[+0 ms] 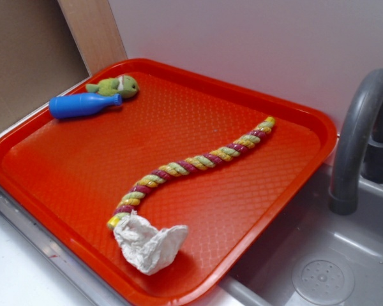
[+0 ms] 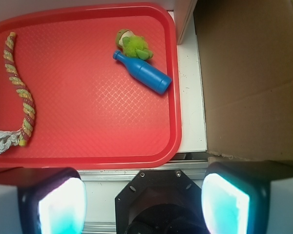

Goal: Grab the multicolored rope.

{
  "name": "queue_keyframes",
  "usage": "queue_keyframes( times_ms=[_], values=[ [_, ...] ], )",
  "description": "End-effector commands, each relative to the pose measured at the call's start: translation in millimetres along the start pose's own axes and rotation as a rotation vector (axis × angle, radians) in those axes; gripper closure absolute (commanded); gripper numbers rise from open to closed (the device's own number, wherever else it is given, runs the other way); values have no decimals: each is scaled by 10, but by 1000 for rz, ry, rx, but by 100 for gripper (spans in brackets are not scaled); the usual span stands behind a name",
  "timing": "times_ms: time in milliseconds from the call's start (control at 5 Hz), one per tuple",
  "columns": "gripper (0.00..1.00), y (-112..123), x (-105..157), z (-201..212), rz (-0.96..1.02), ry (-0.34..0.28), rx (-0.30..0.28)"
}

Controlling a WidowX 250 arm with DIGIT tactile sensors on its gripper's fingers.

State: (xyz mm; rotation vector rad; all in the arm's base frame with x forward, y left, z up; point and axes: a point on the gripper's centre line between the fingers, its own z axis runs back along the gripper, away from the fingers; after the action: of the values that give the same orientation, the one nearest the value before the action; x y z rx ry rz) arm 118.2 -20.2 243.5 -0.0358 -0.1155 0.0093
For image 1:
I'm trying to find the grey plastic toy sink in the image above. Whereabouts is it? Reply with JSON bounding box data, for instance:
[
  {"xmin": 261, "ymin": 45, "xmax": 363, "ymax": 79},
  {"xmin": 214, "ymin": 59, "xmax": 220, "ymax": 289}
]
[{"xmin": 220, "ymin": 166, "xmax": 383, "ymax": 305}]

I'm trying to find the blue plastic toy bottle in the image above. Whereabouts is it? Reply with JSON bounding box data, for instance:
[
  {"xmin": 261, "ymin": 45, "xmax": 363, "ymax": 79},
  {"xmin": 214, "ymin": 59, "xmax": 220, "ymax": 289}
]
[{"xmin": 49, "ymin": 93, "xmax": 123, "ymax": 119}]

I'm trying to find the grey toy faucet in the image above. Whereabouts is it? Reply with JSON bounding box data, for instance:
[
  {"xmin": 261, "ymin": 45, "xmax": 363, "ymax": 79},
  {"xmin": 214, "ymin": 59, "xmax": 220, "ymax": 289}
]
[{"xmin": 329, "ymin": 68, "xmax": 383, "ymax": 215}]

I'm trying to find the crumpled white paper towel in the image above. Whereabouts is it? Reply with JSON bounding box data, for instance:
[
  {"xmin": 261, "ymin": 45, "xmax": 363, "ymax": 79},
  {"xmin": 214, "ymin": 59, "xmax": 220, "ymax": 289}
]
[{"xmin": 110, "ymin": 212, "xmax": 189, "ymax": 275}]

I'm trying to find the green plush toy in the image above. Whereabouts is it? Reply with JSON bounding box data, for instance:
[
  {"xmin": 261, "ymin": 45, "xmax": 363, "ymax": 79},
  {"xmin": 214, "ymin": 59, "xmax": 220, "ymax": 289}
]
[{"xmin": 85, "ymin": 75, "xmax": 139, "ymax": 99}]

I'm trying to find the light wooden board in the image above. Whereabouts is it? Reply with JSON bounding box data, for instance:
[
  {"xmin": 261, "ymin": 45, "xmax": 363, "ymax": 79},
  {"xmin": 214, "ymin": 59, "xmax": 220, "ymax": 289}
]
[{"xmin": 58, "ymin": 0, "xmax": 128, "ymax": 75}]

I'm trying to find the multicolored twisted rope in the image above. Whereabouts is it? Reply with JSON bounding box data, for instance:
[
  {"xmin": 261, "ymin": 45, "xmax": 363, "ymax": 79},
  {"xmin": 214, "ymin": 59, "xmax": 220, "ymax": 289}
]
[{"xmin": 107, "ymin": 116, "xmax": 276, "ymax": 231}]

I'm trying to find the orange plastic tray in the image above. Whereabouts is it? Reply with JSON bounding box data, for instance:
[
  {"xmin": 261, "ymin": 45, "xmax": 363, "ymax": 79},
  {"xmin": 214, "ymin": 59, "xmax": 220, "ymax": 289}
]
[{"xmin": 0, "ymin": 59, "xmax": 336, "ymax": 305}]

